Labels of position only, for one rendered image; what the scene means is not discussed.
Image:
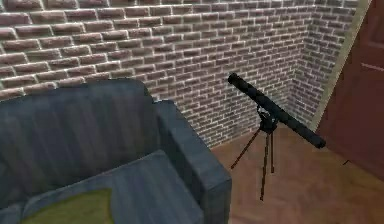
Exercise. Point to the olive green cushion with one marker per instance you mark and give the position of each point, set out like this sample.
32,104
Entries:
76,208

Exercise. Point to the black telescope on tripod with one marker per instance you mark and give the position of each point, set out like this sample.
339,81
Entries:
273,111

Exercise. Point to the dark blue grey sofa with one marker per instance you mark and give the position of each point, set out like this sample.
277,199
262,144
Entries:
100,133

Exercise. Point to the reddish brown room door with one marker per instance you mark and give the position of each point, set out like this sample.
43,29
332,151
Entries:
360,100

